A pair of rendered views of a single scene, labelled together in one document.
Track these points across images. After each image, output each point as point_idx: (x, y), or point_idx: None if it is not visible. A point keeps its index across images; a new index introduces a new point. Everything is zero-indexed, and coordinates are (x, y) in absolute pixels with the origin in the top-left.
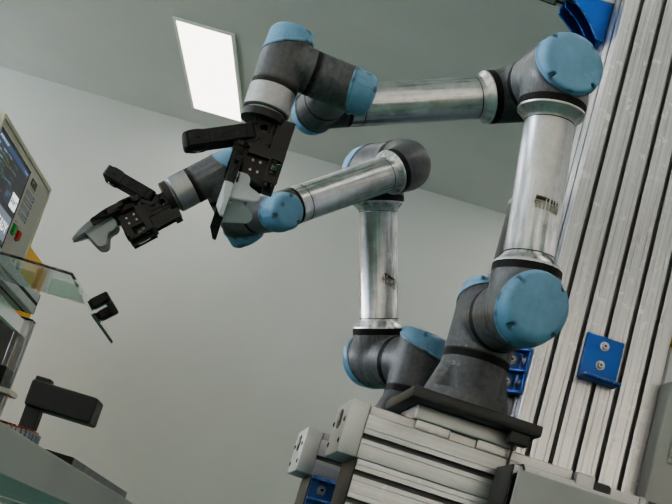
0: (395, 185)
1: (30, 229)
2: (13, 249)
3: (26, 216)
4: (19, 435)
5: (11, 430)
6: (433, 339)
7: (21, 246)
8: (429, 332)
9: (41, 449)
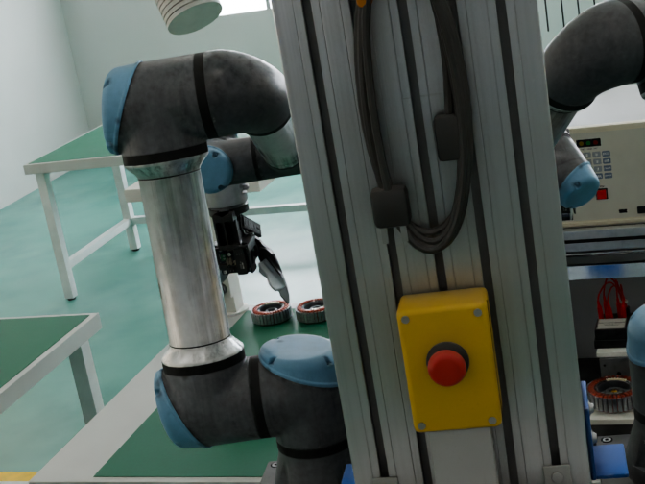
0: (551, 108)
1: (637, 174)
2: (609, 205)
3: (606, 171)
4: (127, 482)
5: (108, 482)
6: (627, 330)
7: (631, 195)
8: (634, 316)
9: (183, 483)
